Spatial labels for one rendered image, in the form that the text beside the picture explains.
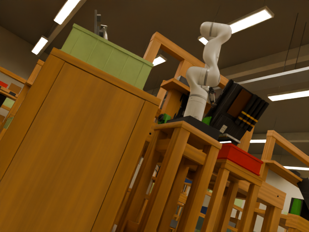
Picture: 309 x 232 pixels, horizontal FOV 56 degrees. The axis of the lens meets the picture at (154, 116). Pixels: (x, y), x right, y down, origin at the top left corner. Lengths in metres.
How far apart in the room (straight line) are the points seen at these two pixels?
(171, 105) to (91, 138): 1.72
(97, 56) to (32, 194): 0.65
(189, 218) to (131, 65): 0.89
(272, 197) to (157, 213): 1.39
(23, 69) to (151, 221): 11.16
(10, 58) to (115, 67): 11.14
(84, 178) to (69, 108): 0.29
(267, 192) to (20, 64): 10.93
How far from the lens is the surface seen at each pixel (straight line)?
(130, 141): 1.26
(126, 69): 1.40
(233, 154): 2.03
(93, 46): 1.42
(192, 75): 1.98
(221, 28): 2.20
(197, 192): 1.74
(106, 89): 1.29
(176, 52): 3.05
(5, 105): 9.02
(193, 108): 1.88
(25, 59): 12.52
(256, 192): 2.14
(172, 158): 1.63
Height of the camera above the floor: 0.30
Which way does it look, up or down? 18 degrees up
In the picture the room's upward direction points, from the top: 22 degrees clockwise
